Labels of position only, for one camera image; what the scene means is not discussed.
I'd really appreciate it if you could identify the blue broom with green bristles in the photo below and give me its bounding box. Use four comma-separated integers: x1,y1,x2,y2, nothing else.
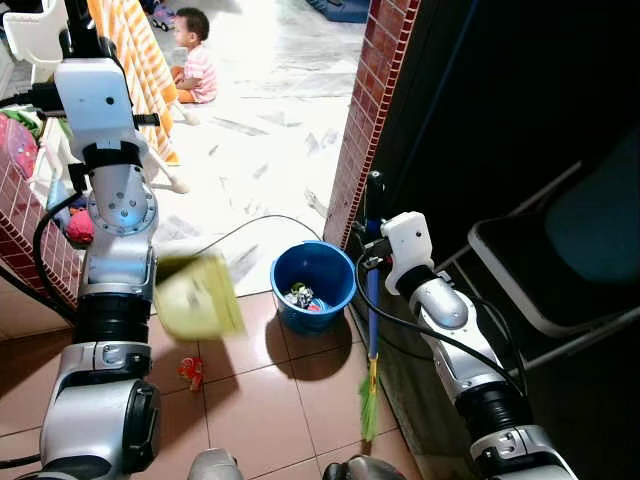
358,170,389,443

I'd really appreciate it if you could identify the yellow-green dustpan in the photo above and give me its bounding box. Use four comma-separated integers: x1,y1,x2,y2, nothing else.
154,250,247,341

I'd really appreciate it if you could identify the blue plastic bucket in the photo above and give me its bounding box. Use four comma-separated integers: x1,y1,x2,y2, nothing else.
270,240,358,336

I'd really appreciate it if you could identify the white plastic chair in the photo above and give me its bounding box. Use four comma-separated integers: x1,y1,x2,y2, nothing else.
3,0,69,85

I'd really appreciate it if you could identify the orange striped cloth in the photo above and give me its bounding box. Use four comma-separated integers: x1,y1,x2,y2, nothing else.
88,0,182,167

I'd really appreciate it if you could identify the crumpled rubbish pile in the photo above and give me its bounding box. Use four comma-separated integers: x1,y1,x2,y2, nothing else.
286,283,326,312

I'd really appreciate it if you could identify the sitting toddler in striped shirt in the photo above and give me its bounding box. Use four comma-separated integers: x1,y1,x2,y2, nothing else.
168,7,220,106

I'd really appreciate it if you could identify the black folding chair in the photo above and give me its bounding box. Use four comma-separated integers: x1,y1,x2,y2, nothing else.
440,160,640,376

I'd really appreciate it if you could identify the dark blue cushion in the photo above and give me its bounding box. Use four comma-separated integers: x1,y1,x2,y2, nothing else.
544,130,640,291

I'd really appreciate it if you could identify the grey right robot leg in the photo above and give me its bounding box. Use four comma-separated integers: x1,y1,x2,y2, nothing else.
320,455,407,480

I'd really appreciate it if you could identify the grey robot leg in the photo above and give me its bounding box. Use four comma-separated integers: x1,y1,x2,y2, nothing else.
320,455,407,480
188,448,247,480

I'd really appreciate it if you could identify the small red toy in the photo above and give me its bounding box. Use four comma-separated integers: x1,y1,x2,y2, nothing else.
177,355,206,393

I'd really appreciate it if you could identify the grey left robot leg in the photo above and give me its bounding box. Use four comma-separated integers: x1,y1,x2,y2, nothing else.
188,448,247,480

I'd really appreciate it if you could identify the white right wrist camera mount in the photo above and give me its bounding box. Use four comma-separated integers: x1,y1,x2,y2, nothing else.
380,211,437,296

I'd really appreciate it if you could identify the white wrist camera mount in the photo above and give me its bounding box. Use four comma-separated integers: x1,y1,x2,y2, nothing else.
54,58,137,151
380,211,437,296

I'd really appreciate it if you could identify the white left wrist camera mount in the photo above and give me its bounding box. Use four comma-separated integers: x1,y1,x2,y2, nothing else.
54,58,137,151

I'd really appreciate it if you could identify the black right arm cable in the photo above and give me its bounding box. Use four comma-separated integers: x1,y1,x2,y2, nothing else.
355,255,527,396

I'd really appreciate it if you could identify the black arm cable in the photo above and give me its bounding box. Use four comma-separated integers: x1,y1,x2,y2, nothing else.
32,190,93,323
355,255,527,396

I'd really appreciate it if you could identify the thin black floor cable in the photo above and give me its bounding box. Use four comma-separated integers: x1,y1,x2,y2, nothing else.
160,213,323,263

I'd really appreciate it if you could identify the red wire basket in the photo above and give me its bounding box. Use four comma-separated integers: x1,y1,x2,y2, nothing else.
0,108,85,306

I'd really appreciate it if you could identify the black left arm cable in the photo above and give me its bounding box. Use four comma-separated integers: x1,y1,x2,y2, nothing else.
32,190,93,323

